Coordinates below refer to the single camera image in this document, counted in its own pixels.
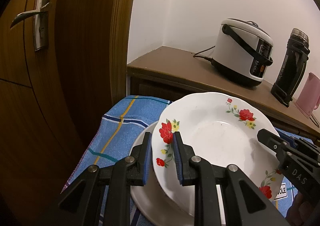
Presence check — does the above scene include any red floral white plate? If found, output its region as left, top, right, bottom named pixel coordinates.
left=151, top=92, right=283, bottom=216

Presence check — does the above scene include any plain grey flat plate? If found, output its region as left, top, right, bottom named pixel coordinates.
left=131, top=119, right=195, bottom=225

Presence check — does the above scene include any silver door handle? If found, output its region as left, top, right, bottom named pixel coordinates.
left=10, top=0, right=52, bottom=51

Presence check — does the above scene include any white black rice cooker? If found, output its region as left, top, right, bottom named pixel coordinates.
left=212, top=19, right=273, bottom=87

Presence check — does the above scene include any pink electric kettle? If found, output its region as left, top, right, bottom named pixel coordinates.
left=295, top=72, right=320, bottom=118

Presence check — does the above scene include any black tall thermos flask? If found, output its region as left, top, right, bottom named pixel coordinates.
left=271, top=28, right=310, bottom=107

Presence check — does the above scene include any brown wooden sideboard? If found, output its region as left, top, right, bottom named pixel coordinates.
left=127, top=47, right=319, bottom=144

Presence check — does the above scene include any person's right hand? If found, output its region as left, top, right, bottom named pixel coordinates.
left=286, top=192, right=314, bottom=226

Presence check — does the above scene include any black rice cooker cable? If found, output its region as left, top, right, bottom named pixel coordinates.
left=192, top=45, right=217, bottom=63

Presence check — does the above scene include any blue plaid tablecloth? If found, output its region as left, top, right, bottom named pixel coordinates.
left=71, top=95, right=298, bottom=225

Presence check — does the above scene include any brown wooden door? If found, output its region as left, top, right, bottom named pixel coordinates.
left=1, top=0, right=133, bottom=225

